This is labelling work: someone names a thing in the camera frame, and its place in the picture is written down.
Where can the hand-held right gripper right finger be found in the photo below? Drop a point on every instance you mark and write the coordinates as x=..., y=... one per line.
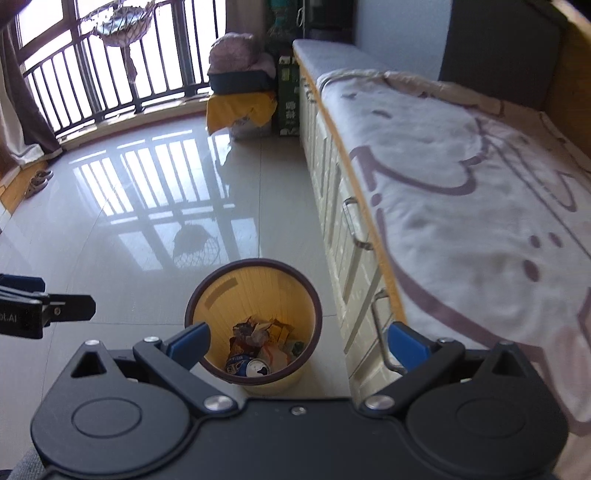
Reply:
x=408, y=344

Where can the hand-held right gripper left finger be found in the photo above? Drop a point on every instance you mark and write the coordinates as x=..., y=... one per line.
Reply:
x=189, y=344

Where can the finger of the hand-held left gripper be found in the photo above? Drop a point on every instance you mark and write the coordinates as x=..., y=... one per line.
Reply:
x=74, y=307
x=21, y=282

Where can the yellow bin with purple rim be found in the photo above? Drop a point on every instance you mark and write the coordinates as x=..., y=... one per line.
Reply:
x=258, y=286

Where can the blue snack packet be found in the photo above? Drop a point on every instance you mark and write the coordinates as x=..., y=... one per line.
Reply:
x=236, y=364

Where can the aluminium drink can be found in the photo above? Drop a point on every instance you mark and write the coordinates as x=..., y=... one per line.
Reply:
x=257, y=368

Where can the yellow cigarette pack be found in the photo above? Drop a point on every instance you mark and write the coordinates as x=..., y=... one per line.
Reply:
x=281, y=331

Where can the beige slipper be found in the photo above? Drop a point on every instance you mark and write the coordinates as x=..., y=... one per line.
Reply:
x=34, y=188
x=42, y=175

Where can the white green paper packet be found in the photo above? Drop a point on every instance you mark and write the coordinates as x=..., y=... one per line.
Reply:
x=295, y=348

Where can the white printed blanket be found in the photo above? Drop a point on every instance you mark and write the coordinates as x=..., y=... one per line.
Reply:
x=461, y=194

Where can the cream drawer cabinet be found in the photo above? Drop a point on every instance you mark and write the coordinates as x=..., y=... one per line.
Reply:
x=330, y=194

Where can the brown curtain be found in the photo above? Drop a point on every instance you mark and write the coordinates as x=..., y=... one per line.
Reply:
x=23, y=106

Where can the dark metal window railing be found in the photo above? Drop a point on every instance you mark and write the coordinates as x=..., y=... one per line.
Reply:
x=115, y=83

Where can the white printed bag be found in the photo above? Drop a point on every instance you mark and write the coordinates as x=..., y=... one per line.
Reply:
x=249, y=127

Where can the yellow cloth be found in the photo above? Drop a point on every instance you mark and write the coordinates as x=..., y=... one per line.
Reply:
x=231, y=106

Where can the green cardboard box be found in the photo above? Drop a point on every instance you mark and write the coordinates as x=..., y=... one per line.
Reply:
x=288, y=97

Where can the hanging net basket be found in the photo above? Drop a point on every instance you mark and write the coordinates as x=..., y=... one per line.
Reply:
x=120, y=23

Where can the pink cloth bundle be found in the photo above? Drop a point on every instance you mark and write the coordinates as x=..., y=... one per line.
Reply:
x=240, y=50

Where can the grey mattress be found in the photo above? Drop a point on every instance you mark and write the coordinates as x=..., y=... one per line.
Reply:
x=332, y=55

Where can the dark headboard cushion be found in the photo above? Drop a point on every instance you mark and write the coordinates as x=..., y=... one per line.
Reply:
x=498, y=50

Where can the dark storage shelf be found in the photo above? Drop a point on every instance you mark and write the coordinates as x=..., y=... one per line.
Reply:
x=330, y=18

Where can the wooden bed frame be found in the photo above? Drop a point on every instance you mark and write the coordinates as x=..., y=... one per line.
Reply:
x=572, y=69

